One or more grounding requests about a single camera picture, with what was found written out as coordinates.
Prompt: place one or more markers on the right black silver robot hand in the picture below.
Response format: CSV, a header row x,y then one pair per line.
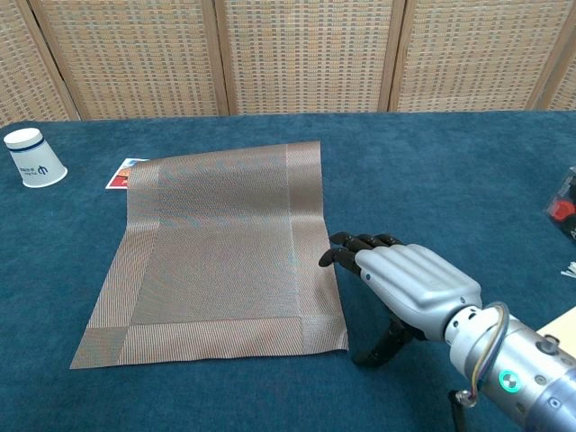
x,y
418,283

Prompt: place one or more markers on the grey woven placemat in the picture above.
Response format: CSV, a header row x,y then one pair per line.
x,y
216,252

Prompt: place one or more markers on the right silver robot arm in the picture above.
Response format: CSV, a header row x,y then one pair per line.
x,y
531,378

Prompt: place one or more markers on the blue felt table cover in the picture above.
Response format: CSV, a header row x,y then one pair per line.
x,y
427,180

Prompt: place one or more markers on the white and brown card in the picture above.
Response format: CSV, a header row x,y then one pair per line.
x,y
564,326

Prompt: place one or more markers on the red black object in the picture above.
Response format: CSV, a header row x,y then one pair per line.
x,y
564,207

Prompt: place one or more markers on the bamboo folding screen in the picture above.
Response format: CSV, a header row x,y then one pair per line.
x,y
306,54

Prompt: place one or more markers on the red palace postcard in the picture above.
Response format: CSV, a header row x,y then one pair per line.
x,y
118,182

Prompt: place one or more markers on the white paper cup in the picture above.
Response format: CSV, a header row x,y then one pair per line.
x,y
36,162

